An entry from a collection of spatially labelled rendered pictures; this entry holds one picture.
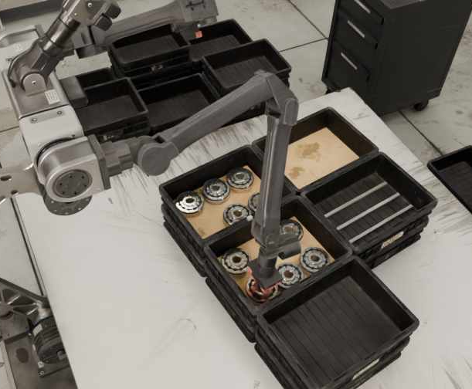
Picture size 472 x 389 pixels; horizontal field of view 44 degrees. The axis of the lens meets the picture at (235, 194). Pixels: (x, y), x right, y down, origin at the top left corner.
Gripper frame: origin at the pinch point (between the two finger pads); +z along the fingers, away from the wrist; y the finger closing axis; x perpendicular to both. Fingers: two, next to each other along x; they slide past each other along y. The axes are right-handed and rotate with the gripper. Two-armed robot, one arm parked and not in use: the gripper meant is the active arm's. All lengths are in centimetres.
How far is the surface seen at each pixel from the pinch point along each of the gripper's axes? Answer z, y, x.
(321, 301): 5.5, -12.3, -15.8
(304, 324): 5.7, -15.9, -6.1
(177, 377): 20.1, -4.7, 33.6
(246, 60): 40, 142, -94
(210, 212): 6.6, 37.8, -4.4
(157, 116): 53, 138, -35
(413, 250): 17, -9, -65
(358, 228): 4.7, 3.8, -45.3
